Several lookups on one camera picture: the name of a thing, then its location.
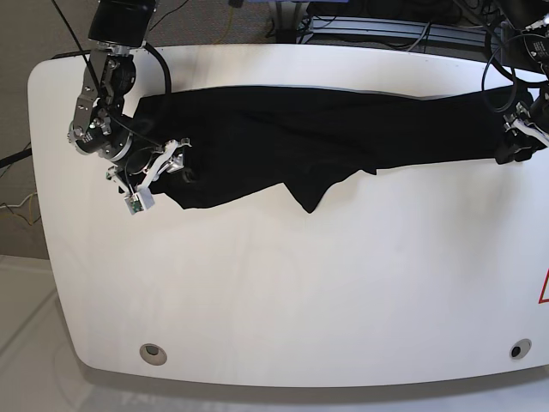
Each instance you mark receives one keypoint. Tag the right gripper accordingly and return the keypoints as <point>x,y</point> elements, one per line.
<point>143,166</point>

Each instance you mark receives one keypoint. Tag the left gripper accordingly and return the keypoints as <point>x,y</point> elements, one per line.
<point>518,123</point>

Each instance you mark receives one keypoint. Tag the black T-shirt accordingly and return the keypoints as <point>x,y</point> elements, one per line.
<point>247,139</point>

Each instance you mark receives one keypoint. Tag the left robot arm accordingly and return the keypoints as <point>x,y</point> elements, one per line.
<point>530,20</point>

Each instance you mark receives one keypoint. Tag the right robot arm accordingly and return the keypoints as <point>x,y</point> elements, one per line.
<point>100,126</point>

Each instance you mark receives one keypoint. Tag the red warning triangle sticker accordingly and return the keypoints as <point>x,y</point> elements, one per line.
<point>544,294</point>

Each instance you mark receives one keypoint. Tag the left table grommet hole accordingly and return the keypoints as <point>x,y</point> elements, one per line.
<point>153,354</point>

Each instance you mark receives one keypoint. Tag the table grommet hole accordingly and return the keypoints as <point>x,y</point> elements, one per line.
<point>520,349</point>
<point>153,354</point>

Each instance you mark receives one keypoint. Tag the right table grommet hole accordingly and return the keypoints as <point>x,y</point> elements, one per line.
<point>520,349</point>

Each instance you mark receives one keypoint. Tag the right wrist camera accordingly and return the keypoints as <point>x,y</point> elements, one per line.
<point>139,201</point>

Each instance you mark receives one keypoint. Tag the aluminium frame rail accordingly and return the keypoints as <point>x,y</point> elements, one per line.
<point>393,31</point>

